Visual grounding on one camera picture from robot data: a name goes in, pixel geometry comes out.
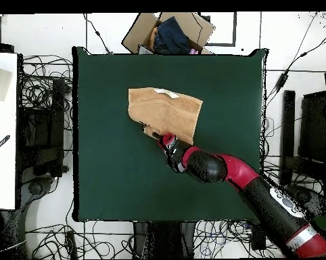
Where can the dark blue jeans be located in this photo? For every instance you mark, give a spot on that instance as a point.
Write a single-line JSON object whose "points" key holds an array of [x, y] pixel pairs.
{"points": [[173, 35]]}

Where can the black rectangular box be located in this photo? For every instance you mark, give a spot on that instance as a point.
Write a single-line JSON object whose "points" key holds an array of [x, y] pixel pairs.
{"points": [[258, 238]]}

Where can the black ridged tool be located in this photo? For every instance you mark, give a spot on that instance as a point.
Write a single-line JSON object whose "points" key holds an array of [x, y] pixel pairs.
{"points": [[0, 145]]}

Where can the black upright post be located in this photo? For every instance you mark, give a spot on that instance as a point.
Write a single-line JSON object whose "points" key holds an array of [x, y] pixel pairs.
{"points": [[288, 122]]}

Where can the orange cloth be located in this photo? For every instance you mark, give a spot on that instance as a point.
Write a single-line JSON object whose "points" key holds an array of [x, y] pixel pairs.
{"points": [[152, 38]]}

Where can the dark green table cloth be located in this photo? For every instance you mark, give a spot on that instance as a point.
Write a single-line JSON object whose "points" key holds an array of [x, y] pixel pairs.
{"points": [[111, 176]]}

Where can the black power strip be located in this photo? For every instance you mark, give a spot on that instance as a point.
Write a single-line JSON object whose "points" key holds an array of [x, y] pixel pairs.
{"points": [[71, 243]]}

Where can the pink cloth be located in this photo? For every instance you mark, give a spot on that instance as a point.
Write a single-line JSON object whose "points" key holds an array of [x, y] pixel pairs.
{"points": [[194, 51]]}

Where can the black office chair base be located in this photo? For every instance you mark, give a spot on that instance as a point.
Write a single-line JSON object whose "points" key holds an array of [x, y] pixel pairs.
{"points": [[35, 188], [314, 200]]}

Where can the brown cardboard box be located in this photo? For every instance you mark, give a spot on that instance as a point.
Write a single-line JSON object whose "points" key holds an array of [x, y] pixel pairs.
{"points": [[136, 35]]}

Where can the black flat panel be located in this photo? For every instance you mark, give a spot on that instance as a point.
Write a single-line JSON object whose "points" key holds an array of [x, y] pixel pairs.
{"points": [[313, 124]]}

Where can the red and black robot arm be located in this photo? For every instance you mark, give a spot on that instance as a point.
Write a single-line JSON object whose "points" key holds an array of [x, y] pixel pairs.
{"points": [[241, 170]]}

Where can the orange terry towel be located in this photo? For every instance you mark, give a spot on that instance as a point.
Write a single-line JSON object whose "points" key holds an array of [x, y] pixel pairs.
{"points": [[165, 111]]}

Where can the black equipment rack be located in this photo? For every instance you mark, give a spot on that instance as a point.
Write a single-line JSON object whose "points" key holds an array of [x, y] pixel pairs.
{"points": [[41, 135]]}

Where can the white table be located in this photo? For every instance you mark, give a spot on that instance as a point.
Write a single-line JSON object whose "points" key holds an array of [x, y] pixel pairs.
{"points": [[3, 162]]}

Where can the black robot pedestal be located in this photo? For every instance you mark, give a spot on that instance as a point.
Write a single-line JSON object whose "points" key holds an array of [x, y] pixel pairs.
{"points": [[157, 238]]}

